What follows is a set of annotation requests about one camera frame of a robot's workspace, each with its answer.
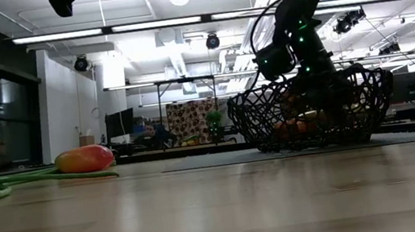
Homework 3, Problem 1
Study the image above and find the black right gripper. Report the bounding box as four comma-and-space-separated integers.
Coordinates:
293, 67, 359, 128

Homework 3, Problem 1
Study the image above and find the red-green mango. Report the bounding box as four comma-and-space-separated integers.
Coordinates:
52, 142, 117, 178

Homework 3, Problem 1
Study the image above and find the black ceiling spotlight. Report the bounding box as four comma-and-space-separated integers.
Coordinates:
203, 31, 222, 51
71, 53, 90, 73

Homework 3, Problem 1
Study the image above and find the black track spotlight cluster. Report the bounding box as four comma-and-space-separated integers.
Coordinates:
376, 39, 402, 56
330, 7, 369, 36

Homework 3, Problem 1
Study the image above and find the black computer monitor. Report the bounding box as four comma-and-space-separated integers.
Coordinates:
388, 70, 415, 106
102, 107, 138, 140

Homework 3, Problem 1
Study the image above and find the black overhead light bar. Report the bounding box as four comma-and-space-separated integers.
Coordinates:
11, 0, 399, 55

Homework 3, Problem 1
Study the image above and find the green potted plant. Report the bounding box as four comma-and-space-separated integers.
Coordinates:
205, 110, 226, 143

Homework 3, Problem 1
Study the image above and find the brown patterned panel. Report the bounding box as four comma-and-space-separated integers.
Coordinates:
164, 97, 223, 149

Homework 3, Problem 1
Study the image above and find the cardboard box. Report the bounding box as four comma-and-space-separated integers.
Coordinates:
77, 134, 96, 147

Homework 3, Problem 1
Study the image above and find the person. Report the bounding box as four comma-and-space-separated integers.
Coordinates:
150, 122, 178, 151

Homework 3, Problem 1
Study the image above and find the black wire basket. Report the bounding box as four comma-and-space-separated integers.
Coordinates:
222, 59, 401, 161

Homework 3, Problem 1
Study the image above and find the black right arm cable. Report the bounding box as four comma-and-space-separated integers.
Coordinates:
243, 0, 297, 85

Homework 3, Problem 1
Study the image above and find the black metal frame stand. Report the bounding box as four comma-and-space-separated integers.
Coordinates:
153, 72, 224, 151

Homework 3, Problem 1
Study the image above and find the black aluminium table frame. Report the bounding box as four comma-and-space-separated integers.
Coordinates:
0, 113, 415, 194

